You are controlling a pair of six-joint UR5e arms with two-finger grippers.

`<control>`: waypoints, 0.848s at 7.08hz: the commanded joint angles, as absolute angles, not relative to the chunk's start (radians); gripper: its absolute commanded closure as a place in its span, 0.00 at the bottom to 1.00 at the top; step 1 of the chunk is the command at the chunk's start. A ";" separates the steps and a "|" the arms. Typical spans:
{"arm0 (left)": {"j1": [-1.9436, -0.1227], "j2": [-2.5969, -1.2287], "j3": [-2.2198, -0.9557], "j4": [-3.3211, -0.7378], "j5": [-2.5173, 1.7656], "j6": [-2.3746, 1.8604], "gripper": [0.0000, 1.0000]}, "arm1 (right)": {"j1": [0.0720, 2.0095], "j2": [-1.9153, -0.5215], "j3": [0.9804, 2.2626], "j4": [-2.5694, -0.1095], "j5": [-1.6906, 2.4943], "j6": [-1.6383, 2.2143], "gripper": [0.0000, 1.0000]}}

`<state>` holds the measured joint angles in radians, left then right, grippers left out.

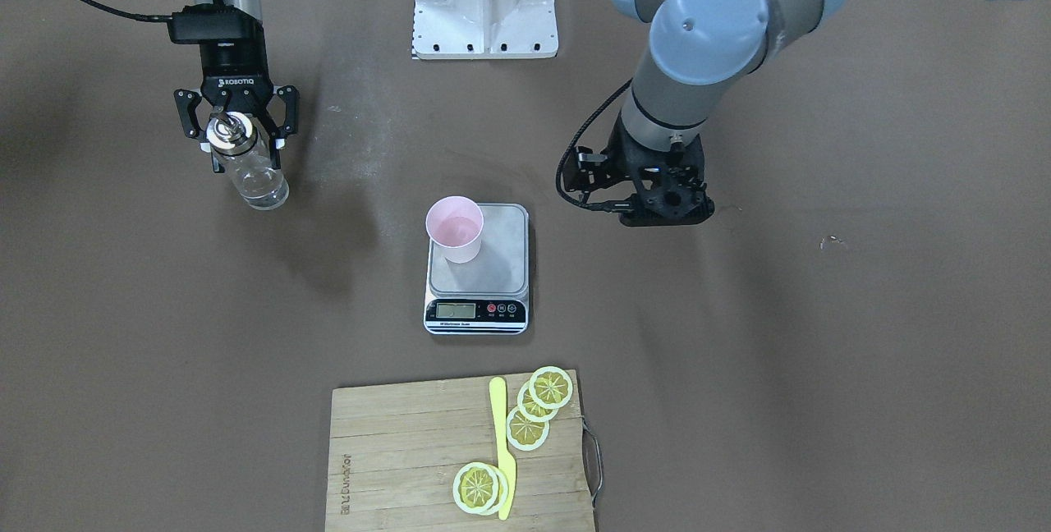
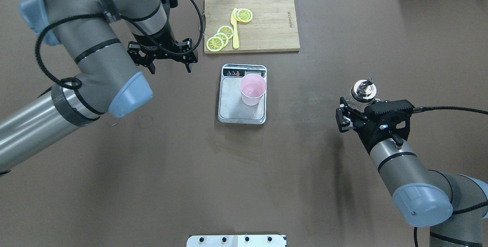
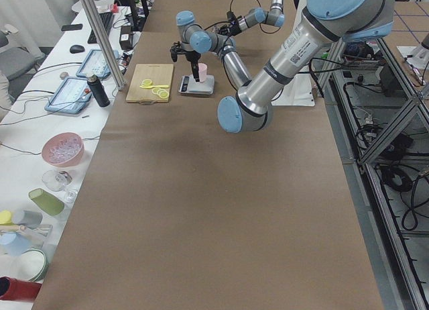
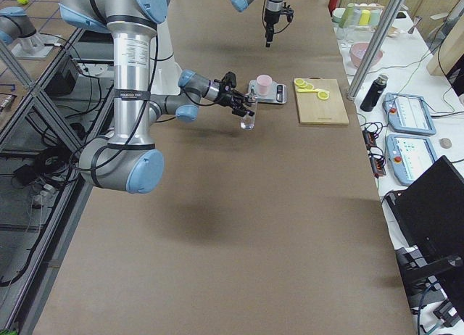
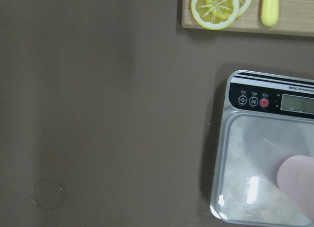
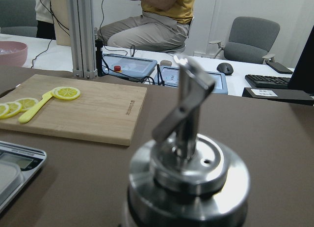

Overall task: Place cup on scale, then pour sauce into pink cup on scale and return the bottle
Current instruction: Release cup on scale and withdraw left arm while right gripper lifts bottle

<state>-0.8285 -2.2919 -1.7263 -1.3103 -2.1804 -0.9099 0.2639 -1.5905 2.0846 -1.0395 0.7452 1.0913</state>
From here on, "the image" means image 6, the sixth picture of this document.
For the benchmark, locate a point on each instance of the black computer mouse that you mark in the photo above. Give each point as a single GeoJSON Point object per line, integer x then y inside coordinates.
{"type": "Point", "coordinates": [225, 68]}

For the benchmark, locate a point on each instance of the pink bowl with ice cubes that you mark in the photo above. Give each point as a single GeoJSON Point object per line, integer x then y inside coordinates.
{"type": "Point", "coordinates": [13, 53]}

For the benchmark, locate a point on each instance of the aluminium frame post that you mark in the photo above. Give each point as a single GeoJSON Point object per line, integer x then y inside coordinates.
{"type": "Point", "coordinates": [82, 37]}

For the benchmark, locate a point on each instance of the lemon slice row middle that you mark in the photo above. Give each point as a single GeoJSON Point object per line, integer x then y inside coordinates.
{"type": "Point", "coordinates": [14, 108]}

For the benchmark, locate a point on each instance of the black smartphone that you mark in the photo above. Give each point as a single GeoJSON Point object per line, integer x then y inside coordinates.
{"type": "Point", "coordinates": [279, 67]}

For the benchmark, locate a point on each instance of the grey office chair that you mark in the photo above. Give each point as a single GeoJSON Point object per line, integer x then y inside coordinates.
{"type": "Point", "coordinates": [250, 40]}

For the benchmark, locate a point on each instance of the glass sauce bottle steel spout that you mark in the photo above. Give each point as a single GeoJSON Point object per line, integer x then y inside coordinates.
{"type": "Point", "coordinates": [182, 178]}

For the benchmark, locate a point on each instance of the digital kitchen scale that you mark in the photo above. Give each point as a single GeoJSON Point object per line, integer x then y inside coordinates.
{"type": "Point", "coordinates": [18, 164]}

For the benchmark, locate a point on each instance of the lemon slice outer row end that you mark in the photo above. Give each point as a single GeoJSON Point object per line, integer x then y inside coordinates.
{"type": "Point", "coordinates": [4, 110]}

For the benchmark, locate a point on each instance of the lemon slice by knife tip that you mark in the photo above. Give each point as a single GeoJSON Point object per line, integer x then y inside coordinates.
{"type": "Point", "coordinates": [66, 92]}

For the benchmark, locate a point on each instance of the black box with label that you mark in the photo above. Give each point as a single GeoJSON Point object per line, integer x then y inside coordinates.
{"type": "Point", "coordinates": [281, 95]}

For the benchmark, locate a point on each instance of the yellow plastic knife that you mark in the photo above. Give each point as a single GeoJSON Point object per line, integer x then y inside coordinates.
{"type": "Point", "coordinates": [29, 114]}

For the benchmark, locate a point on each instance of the lemon slice row near knife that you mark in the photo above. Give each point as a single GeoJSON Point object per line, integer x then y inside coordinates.
{"type": "Point", "coordinates": [27, 103]}

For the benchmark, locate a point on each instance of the teach pendant with red button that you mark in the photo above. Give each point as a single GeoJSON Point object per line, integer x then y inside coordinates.
{"type": "Point", "coordinates": [129, 68]}

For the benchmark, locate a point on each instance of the black keyboard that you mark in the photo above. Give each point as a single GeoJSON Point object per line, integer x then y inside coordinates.
{"type": "Point", "coordinates": [267, 81]}

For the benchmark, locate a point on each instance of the person in yellow shirt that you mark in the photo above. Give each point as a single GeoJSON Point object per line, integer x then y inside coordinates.
{"type": "Point", "coordinates": [163, 25]}

